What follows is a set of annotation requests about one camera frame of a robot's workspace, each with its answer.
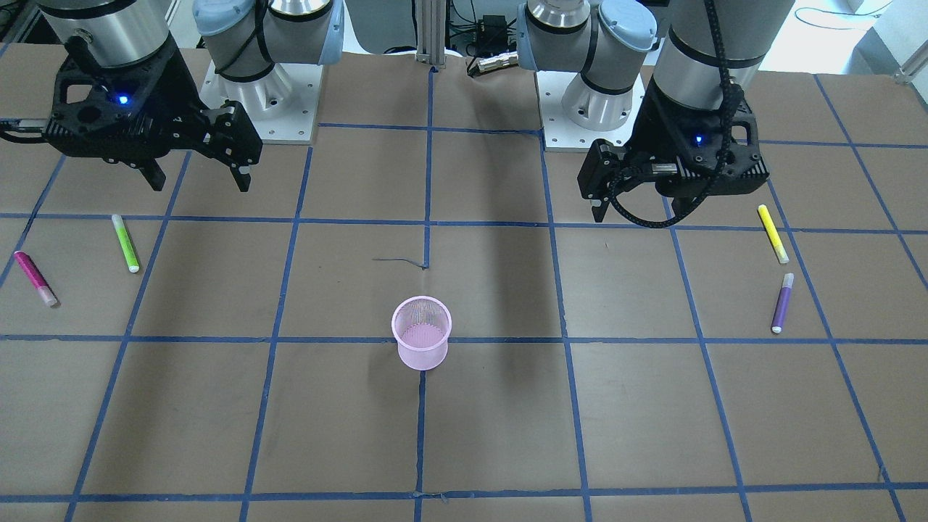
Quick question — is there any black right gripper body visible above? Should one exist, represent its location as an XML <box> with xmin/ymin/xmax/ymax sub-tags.
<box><xmin>42</xmin><ymin>36</ymin><xmax>264</xmax><ymax>174</ymax></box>

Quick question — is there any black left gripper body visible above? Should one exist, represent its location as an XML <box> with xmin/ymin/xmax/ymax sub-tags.
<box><xmin>577</xmin><ymin>80</ymin><xmax>768</xmax><ymax>199</ymax></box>

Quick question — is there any purple marker pen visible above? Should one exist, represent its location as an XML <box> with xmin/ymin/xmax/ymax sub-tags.
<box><xmin>770</xmin><ymin>272</ymin><xmax>795</xmax><ymax>335</ymax></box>

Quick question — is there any pink marker pen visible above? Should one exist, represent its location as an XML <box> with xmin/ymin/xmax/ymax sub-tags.
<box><xmin>14</xmin><ymin>250</ymin><xmax>59</xmax><ymax>307</ymax></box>

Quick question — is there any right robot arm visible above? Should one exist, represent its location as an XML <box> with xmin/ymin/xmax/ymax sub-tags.
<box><xmin>38</xmin><ymin>1</ymin><xmax>345</xmax><ymax>192</ymax></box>

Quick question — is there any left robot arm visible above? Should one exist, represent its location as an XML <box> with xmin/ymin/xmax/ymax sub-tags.
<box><xmin>516</xmin><ymin>1</ymin><xmax>791</xmax><ymax>228</ymax></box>

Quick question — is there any pink mesh cup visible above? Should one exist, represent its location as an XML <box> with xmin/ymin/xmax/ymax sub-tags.
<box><xmin>391</xmin><ymin>295</ymin><xmax>453</xmax><ymax>371</ymax></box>

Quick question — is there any green marker pen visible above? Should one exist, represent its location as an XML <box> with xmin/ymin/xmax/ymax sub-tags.
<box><xmin>112</xmin><ymin>214</ymin><xmax>141</xmax><ymax>273</ymax></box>

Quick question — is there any yellow marker pen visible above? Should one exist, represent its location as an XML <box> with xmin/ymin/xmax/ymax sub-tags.
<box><xmin>757</xmin><ymin>204</ymin><xmax>790</xmax><ymax>265</ymax></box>

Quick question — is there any black power adapter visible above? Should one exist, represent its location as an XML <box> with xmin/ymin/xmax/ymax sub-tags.
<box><xmin>475</xmin><ymin>14</ymin><xmax>508</xmax><ymax>55</ymax></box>

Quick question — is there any black cable chain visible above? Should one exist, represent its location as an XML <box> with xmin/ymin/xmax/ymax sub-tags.
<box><xmin>608</xmin><ymin>0</ymin><xmax>745</xmax><ymax>230</ymax></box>

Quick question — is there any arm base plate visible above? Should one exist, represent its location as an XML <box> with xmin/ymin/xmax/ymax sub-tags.
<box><xmin>199</xmin><ymin>64</ymin><xmax>326</xmax><ymax>146</ymax></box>
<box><xmin>536</xmin><ymin>70</ymin><xmax>645</xmax><ymax>153</ymax></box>

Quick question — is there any aluminium frame post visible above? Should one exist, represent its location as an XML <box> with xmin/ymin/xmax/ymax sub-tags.
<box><xmin>414</xmin><ymin>0</ymin><xmax>447</xmax><ymax>72</ymax></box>

